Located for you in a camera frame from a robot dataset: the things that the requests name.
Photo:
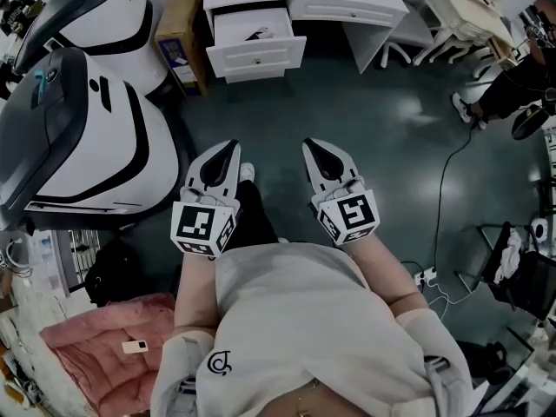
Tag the white cloth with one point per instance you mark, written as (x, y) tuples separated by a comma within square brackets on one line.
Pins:
[(510, 250)]

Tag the white and black robot housing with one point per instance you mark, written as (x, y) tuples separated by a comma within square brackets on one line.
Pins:
[(74, 146), (100, 20)]

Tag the person's right forearm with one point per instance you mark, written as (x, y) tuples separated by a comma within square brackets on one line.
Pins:
[(386, 276)]

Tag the person's white shoe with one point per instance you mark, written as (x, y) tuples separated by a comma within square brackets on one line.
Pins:
[(247, 172)]

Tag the person's black trouser leg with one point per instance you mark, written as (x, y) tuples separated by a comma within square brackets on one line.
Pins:
[(254, 215)]

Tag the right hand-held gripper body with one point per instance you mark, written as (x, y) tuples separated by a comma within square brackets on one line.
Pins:
[(352, 215)]

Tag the black mesh chair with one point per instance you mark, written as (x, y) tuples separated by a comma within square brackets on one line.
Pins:
[(534, 276)]

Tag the person's left forearm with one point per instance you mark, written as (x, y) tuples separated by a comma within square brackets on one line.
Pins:
[(195, 293)]

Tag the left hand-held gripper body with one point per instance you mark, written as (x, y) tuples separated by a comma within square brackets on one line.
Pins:
[(197, 226)]

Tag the brown cardboard box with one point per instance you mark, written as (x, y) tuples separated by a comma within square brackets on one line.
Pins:
[(182, 28)]

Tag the cream ornate table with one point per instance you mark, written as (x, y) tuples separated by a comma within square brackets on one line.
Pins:
[(460, 11)]

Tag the person's white sweatshirt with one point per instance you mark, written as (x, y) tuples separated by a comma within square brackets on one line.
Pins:
[(295, 319)]

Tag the black round stool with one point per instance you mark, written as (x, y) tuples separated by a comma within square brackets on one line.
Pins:
[(529, 122)]

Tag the black umbrella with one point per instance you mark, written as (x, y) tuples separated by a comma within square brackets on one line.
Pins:
[(259, 34)]

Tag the black bag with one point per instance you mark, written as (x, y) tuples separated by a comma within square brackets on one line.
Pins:
[(495, 361)]

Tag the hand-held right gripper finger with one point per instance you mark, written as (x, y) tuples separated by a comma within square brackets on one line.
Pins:
[(343, 163), (313, 176)]

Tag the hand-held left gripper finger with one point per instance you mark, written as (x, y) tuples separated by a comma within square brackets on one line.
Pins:
[(195, 172), (232, 176)]

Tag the pink cushioned seat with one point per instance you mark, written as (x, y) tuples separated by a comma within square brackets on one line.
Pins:
[(100, 376)]

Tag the white power strip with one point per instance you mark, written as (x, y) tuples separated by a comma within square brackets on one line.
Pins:
[(425, 275)]

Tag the white office chair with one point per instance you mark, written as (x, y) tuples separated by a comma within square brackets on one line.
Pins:
[(406, 28)]

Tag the beige phone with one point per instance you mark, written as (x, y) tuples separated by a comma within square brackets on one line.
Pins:
[(134, 347)]

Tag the black backpack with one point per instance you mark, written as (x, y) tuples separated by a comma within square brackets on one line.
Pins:
[(113, 272)]

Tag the white drawer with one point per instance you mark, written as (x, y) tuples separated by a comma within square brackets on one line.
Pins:
[(254, 57)]

